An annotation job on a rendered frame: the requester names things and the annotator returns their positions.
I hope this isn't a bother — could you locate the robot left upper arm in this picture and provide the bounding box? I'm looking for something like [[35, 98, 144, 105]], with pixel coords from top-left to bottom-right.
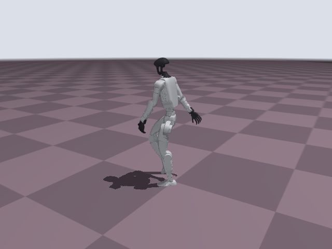
[[150, 80, 165, 107]]

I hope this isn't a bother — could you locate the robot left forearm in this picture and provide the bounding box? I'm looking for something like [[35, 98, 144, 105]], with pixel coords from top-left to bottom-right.
[[140, 101, 154, 123]]

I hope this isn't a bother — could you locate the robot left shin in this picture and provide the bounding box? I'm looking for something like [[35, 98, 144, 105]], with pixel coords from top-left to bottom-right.
[[161, 154, 173, 183]]

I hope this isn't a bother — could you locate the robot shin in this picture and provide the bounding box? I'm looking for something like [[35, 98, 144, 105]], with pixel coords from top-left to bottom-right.
[[150, 140, 162, 160], [161, 154, 173, 183]]

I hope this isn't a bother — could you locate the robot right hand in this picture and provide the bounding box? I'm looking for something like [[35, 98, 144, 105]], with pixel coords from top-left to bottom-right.
[[190, 107, 202, 124]]

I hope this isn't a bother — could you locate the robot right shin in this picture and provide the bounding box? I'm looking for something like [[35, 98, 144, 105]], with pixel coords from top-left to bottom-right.
[[150, 140, 162, 160]]

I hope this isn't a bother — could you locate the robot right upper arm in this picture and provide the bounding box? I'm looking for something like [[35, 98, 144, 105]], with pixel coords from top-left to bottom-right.
[[174, 77, 183, 101]]

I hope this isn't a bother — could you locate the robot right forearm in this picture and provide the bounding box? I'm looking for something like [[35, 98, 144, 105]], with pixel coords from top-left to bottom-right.
[[180, 96, 192, 113]]

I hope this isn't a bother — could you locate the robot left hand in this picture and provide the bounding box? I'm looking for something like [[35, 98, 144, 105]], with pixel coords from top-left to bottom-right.
[[138, 119, 146, 133]]

